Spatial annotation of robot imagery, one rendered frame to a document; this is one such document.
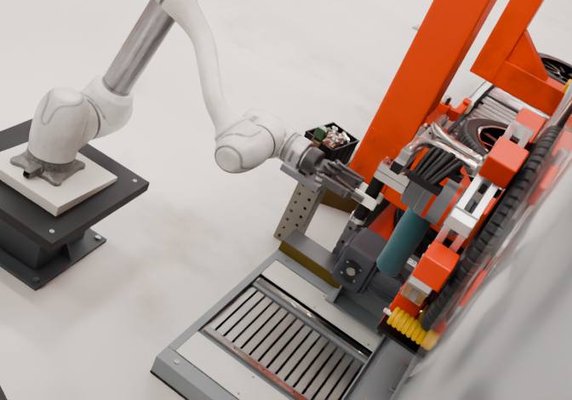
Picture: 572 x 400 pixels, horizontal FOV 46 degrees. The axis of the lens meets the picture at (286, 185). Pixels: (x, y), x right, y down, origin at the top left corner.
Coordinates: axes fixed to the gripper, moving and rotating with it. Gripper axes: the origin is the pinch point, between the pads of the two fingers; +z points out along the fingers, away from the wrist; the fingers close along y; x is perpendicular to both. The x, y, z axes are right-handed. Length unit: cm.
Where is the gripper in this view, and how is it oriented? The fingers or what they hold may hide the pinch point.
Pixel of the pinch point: (368, 197)
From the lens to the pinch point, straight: 182.6
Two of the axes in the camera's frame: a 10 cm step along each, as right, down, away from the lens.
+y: -4.6, 3.4, -8.2
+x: 3.5, -7.8, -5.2
